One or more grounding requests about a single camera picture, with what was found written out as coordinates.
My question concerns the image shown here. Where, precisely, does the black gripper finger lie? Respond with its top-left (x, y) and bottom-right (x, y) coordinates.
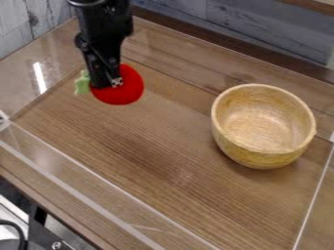
top-left (88, 52), bottom-right (123, 88)

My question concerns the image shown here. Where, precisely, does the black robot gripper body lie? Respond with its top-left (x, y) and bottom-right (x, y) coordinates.
top-left (67, 0), bottom-right (134, 65)

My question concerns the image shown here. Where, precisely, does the light wooden bowl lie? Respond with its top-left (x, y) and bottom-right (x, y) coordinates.
top-left (211, 83), bottom-right (317, 170)

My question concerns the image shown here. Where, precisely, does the clear acrylic front wall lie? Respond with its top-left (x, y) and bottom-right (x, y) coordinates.
top-left (0, 112), bottom-right (219, 250)

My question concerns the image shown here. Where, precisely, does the black metal table frame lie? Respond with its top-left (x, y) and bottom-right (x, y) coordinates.
top-left (28, 206), bottom-right (75, 250)

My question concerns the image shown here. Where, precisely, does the black cable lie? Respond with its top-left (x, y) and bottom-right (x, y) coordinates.
top-left (0, 219), bottom-right (28, 250)

